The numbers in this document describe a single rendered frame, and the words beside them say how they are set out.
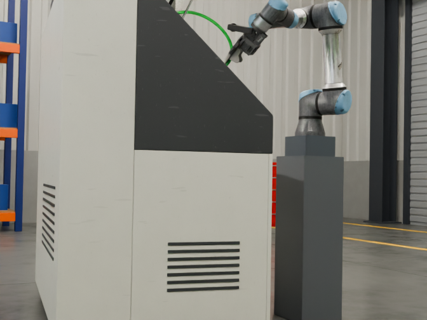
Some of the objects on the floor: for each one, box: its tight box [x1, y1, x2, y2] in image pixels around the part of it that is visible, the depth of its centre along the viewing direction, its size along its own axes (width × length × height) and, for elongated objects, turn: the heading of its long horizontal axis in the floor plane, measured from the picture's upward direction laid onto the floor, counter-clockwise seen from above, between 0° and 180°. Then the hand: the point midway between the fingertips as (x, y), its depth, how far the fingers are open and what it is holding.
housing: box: [35, 0, 137, 320], centre depth 308 cm, size 140×28×150 cm
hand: (226, 60), depth 281 cm, fingers closed
